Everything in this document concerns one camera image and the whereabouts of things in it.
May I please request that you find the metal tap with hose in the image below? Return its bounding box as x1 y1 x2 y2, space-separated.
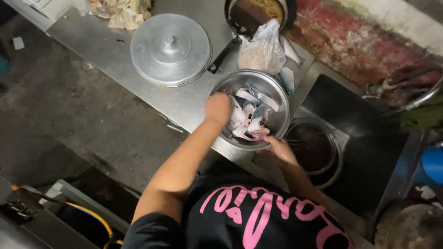
362 65 443 112

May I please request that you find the silver fish piece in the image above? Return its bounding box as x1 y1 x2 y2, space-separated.
280 35 306 68
276 67 295 96

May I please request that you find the pile of cut fish pieces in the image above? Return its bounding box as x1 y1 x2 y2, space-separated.
227 83 280 142

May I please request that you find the plastic bag of food scraps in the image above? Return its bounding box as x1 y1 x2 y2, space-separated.
88 0 153 31

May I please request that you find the round aluminium pot lid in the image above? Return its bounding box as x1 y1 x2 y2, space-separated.
130 13 213 87

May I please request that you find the person's right hand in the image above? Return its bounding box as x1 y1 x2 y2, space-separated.
258 127 300 167

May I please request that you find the clear plastic bag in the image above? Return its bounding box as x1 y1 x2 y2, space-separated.
237 19 287 76

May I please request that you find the black shirt with pink print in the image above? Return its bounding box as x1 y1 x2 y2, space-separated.
121 173 355 249

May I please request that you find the metal pot with dark water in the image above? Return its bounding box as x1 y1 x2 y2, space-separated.
284 117 344 190

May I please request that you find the green cloth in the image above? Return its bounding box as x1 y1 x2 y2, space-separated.
397 103 443 131

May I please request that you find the yellow and black cable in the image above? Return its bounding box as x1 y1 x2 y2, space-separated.
11 183 124 247

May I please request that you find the round grey basin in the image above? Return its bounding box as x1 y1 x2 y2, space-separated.
375 203 443 249

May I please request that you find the round metal bowl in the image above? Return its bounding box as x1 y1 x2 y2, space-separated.
209 69 291 151

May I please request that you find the white plastic tray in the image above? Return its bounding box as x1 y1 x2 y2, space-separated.
22 0 74 21

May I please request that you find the steel sink basin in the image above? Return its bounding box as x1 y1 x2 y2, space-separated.
284 62 424 239

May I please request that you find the person's left hand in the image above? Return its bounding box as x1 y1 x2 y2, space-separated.
204 92 233 127

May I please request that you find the black frying pan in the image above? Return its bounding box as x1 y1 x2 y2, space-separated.
208 0 298 75

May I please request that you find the blue plastic container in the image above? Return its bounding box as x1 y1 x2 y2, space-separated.
413 147 443 187

